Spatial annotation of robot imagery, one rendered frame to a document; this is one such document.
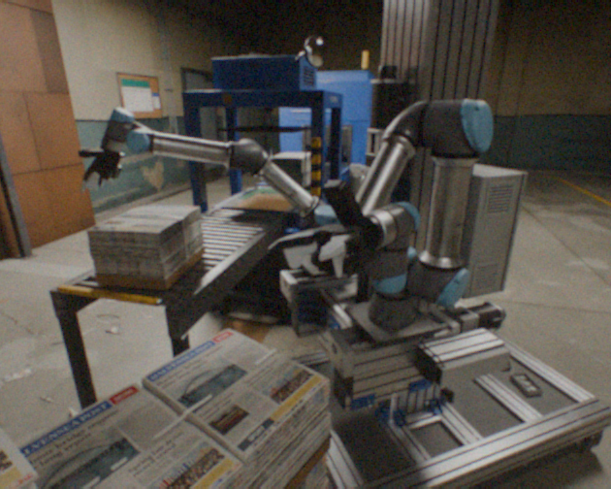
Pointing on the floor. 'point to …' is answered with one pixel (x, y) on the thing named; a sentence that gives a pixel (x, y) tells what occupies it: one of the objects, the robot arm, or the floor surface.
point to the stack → (196, 426)
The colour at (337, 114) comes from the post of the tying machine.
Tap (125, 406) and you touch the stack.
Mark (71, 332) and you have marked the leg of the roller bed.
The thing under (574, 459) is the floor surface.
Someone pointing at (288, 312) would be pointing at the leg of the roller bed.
